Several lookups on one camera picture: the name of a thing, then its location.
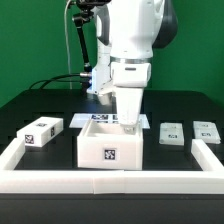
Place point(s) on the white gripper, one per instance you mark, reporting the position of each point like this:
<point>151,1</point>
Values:
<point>128,104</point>

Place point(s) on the white cabinet body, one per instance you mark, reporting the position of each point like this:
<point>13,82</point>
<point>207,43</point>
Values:
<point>108,146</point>

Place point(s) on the white cabinet top block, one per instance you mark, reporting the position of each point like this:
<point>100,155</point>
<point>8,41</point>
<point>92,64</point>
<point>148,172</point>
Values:
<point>41,131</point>

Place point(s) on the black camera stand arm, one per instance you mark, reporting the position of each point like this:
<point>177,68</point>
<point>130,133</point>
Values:
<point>85,16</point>

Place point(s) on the white marker sheet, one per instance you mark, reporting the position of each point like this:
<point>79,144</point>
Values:
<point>79,119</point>

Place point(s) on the white U-shaped fence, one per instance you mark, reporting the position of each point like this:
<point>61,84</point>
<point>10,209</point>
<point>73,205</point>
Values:
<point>208,180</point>

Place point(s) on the white cabinet door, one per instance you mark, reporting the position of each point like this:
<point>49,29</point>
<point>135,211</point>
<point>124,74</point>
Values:
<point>207,131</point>
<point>171,134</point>

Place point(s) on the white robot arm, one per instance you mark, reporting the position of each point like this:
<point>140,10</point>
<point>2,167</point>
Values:
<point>127,32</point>

